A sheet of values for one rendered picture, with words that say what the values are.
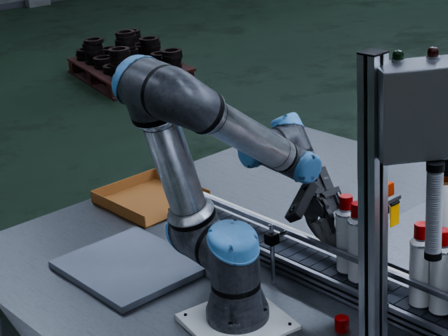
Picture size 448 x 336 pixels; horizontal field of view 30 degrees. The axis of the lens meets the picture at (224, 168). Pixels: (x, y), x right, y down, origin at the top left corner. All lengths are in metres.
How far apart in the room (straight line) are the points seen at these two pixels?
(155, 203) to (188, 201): 0.78
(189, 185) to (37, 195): 3.28
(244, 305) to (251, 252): 0.13
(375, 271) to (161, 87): 0.59
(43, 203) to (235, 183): 2.37
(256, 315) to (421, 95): 0.66
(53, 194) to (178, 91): 3.47
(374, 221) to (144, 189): 1.22
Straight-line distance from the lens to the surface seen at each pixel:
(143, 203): 2.70
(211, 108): 1.70
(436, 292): 1.89
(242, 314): 1.94
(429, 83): 1.64
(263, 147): 1.84
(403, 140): 1.66
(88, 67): 7.47
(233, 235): 1.89
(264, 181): 2.80
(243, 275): 1.90
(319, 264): 2.16
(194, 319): 2.02
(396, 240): 2.28
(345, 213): 2.04
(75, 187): 5.16
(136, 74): 1.76
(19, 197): 5.14
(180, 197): 1.91
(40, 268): 2.39
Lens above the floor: 1.90
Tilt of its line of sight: 21 degrees down
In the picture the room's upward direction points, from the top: 4 degrees counter-clockwise
